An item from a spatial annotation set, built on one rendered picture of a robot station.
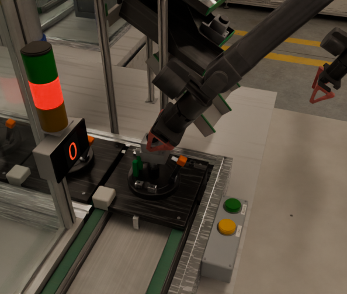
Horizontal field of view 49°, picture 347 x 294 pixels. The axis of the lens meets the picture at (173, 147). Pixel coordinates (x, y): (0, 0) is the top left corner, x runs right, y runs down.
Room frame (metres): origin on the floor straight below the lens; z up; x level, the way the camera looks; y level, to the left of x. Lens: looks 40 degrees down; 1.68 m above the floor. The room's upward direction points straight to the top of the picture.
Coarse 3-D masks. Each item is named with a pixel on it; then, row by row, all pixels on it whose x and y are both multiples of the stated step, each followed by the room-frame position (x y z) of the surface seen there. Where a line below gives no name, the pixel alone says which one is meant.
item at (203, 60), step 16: (128, 0) 0.99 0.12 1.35; (144, 0) 1.11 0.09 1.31; (176, 0) 1.06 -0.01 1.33; (128, 16) 0.99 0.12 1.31; (144, 16) 0.96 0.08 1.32; (176, 16) 1.06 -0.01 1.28; (192, 16) 1.04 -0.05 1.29; (144, 32) 0.96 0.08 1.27; (176, 32) 1.03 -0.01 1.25; (192, 32) 1.04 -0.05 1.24; (176, 48) 0.92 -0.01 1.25; (192, 48) 0.98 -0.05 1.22; (208, 48) 1.01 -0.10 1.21; (192, 64) 0.90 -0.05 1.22; (208, 64) 0.94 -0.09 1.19
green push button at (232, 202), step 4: (228, 200) 0.64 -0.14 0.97; (232, 200) 0.64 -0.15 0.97; (236, 200) 0.64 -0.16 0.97; (228, 204) 0.63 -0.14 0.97; (232, 204) 0.63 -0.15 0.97; (236, 204) 0.63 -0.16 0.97; (240, 204) 0.63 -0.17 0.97; (228, 208) 0.62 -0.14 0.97; (232, 208) 0.62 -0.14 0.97; (236, 208) 0.62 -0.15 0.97; (240, 208) 0.62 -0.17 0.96
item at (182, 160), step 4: (172, 156) 0.70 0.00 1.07; (180, 156) 0.69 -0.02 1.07; (184, 156) 0.70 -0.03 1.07; (172, 160) 0.69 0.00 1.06; (176, 160) 0.69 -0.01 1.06; (180, 160) 0.68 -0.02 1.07; (184, 160) 0.68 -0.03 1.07; (180, 164) 0.68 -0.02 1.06; (184, 164) 0.68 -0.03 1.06; (176, 168) 0.69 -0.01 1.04; (180, 168) 0.68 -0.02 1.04; (176, 172) 0.69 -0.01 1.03; (172, 176) 0.69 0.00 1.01
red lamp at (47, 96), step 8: (56, 80) 0.56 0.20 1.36; (32, 88) 0.55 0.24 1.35; (40, 88) 0.54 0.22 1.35; (48, 88) 0.55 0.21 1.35; (56, 88) 0.56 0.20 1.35; (40, 96) 0.54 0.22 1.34; (48, 96) 0.55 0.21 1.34; (56, 96) 0.55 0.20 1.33; (40, 104) 0.54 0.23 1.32; (48, 104) 0.55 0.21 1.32; (56, 104) 0.55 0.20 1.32
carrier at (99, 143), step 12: (96, 144) 0.87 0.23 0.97; (108, 144) 0.87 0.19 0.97; (120, 144) 0.87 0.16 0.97; (96, 156) 0.81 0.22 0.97; (108, 156) 0.81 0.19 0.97; (120, 156) 0.83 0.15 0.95; (72, 168) 0.74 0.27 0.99; (84, 168) 0.75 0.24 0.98; (96, 168) 0.76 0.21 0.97; (108, 168) 0.76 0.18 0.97; (72, 180) 0.71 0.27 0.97; (84, 180) 0.71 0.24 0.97; (96, 180) 0.71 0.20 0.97; (72, 192) 0.67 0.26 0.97; (84, 192) 0.67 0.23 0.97
